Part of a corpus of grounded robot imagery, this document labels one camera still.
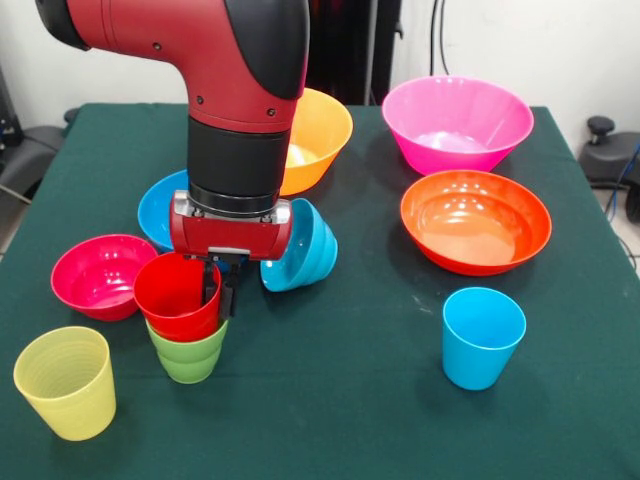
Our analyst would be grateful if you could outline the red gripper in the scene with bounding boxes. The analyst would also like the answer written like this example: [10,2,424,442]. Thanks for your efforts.
[168,191,294,319]

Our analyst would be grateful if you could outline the red cup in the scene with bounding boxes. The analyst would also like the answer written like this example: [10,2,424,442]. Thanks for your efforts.
[133,251,223,344]

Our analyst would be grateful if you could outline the green cup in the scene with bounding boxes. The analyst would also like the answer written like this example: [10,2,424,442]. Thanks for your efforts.
[145,317,230,385]

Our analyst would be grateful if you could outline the small light blue bowl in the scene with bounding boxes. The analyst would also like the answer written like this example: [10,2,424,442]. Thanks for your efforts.
[259,197,339,293]

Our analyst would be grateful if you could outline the medium blue bowl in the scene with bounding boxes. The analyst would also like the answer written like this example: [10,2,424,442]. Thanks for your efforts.
[137,169,251,275]

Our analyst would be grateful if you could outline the small crimson bowl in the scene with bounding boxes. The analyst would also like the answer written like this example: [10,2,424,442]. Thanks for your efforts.
[50,233,161,323]

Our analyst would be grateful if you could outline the dark green table cloth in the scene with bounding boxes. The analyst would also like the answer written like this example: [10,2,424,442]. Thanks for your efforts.
[0,102,640,480]

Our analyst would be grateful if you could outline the yellow cup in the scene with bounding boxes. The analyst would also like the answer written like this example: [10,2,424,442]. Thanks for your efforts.
[12,325,118,442]

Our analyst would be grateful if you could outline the large orange bowl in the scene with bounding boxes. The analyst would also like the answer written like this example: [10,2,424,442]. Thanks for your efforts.
[278,87,354,197]

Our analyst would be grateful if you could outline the black chair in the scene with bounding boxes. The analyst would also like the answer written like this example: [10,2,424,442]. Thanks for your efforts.
[578,115,640,224]
[0,64,81,201]

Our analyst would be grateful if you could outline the shallow red-orange bowl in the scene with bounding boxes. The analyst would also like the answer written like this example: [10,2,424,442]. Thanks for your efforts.
[399,169,553,277]

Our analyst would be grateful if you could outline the blue cup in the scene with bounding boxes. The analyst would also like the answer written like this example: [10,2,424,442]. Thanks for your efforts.
[442,286,527,392]

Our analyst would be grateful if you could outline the large pink bowl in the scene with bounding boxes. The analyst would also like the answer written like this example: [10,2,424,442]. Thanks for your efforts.
[381,75,535,177]

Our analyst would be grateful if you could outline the black hanging cables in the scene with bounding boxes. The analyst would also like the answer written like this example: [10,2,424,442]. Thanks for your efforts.
[429,0,454,77]

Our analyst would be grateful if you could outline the blue cable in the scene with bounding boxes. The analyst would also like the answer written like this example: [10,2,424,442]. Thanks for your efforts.
[603,143,640,217]

